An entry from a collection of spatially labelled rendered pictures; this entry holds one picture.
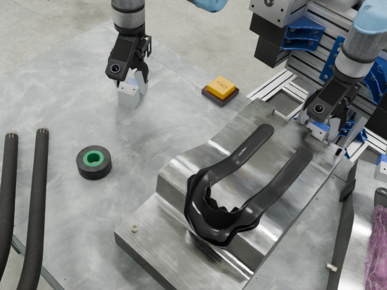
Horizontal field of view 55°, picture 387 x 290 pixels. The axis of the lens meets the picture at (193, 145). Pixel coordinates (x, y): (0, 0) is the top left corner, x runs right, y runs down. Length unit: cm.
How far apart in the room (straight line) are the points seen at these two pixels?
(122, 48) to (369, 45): 53
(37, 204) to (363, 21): 73
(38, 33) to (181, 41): 95
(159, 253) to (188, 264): 6
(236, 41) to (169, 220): 209
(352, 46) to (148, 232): 56
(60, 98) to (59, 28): 174
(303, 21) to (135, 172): 74
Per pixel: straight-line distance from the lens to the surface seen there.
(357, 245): 82
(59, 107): 108
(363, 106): 137
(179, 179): 74
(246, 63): 256
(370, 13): 81
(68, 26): 283
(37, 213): 78
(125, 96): 102
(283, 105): 202
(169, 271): 74
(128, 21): 88
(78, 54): 124
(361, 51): 85
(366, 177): 97
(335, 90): 89
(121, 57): 90
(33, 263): 71
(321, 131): 102
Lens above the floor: 155
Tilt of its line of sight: 51 degrees down
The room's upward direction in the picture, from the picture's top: 8 degrees clockwise
